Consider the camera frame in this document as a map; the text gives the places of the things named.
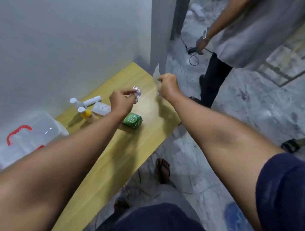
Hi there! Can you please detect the person's left hand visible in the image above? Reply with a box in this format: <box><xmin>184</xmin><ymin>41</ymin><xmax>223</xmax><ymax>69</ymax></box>
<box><xmin>109</xmin><ymin>89</ymin><xmax>138</xmax><ymax>118</ymax></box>

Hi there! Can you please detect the person's right hand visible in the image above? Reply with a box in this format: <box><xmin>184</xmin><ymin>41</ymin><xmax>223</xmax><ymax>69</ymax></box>
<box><xmin>156</xmin><ymin>73</ymin><xmax>182</xmax><ymax>102</ymax></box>

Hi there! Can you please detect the silver foil blister pack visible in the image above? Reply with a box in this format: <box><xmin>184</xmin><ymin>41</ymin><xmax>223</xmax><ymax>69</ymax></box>
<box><xmin>132</xmin><ymin>86</ymin><xmax>142</xmax><ymax>103</ymax></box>

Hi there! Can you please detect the clear plastic wrapper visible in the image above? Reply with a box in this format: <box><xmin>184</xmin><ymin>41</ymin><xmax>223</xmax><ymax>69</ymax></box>
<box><xmin>152</xmin><ymin>63</ymin><xmax>161</xmax><ymax>96</ymax></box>

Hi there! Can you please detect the person's right forearm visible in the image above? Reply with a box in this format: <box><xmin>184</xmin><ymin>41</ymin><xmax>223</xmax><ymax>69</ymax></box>
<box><xmin>167</xmin><ymin>92</ymin><xmax>286</xmax><ymax>231</ymax></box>

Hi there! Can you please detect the person's left forearm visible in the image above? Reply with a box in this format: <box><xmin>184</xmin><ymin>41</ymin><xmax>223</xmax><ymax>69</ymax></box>
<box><xmin>0</xmin><ymin>111</ymin><xmax>132</xmax><ymax>231</ymax></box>

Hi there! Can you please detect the green cardboard box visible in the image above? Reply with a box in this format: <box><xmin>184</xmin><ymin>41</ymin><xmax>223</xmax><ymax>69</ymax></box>
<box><xmin>122</xmin><ymin>112</ymin><xmax>143</xmax><ymax>129</ymax></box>

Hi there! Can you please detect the white tube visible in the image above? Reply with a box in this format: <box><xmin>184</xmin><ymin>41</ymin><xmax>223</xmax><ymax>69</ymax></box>
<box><xmin>83</xmin><ymin>96</ymin><xmax>102</xmax><ymax>106</ymax></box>

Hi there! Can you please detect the yellow bottle with white cap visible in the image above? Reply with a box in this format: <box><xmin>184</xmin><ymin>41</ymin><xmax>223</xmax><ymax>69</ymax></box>
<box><xmin>78</xmin><ymin>107</ymin><xmax>95</xmax><ymax>123</ymax></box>

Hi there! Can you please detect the clear white-capped spray bottle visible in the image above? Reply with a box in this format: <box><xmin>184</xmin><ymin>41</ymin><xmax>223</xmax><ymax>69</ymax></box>
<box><xmin>70</xmin><ymin>98</ymin><xmax>88</xmax><ymax>110</ymax></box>

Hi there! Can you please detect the person's right sandalled foot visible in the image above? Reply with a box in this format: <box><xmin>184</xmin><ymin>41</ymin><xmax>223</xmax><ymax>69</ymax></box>
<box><xmin>154</xmin><ymin>158</ymin><xmax>176</xmax><ymax>188</ymax></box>

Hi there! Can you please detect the person's sandalled foot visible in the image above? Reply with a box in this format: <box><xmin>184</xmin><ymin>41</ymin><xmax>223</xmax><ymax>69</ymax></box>
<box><xmin>154</xmin><ymin>158</ymin><xmax>176</xmax><ymax>188</ymax></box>
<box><xmin>114</xmin><ymin>197</ymin><xmax>130</xmax><ymax>216</ymax></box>

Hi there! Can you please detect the person's left sandalled foot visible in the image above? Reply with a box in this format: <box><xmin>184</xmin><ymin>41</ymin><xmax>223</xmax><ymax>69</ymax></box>
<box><xmin>114</xmin><ymin>197</ymin><xmax>130</xmax><ymax>216</ymax></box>

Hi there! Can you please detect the person's navy shirt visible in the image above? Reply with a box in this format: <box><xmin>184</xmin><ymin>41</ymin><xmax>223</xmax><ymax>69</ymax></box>
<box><xmin>95</xmin><ymin>153</ymin><xmax>305</xmax><ymax>231</ymax></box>

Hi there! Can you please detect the black cable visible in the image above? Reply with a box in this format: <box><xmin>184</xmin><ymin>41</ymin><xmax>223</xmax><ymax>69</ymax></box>
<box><xmin>180</xmin><ymin>36</ymin><xmax>214</xmax><ymax>66</ymax></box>

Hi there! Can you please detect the clear storage box, red handle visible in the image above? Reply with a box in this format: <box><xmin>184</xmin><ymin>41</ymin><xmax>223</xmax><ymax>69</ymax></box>
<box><xmin>0</xmin><ymin>112</ymin><xmax>70</xmax><ymax>169</ymax></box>

